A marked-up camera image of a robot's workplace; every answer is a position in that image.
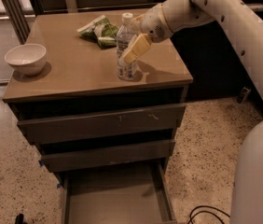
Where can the middle grey drawer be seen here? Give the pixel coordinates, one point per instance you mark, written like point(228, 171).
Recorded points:
point(68, 161)

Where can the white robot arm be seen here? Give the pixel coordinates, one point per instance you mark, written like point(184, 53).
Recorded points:
point(244, 30)

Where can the small wall outlet device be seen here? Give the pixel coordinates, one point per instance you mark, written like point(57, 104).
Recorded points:
point(243, 95)

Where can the top grey drawer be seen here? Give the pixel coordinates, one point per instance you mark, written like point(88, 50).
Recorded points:
point(102, 124)

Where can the clear plastic water bottle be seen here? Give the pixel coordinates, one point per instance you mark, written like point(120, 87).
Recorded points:
point(125, 35)

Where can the open bottom grey drawer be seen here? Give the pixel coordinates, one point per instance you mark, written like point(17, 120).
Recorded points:
point(130, 193)

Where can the grey drawer cabinet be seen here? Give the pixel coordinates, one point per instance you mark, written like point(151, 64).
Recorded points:
point(80, 78)

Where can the green snack bag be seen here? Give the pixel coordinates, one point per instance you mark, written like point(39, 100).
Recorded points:
point(100, 30)

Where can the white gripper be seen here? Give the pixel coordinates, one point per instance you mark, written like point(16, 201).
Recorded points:
point(153, 22)

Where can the black object on floor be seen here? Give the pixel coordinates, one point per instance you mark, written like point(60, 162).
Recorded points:
point(19, 219)

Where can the white ceramic bowl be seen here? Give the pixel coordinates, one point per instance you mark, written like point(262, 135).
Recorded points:
point(27, 59)

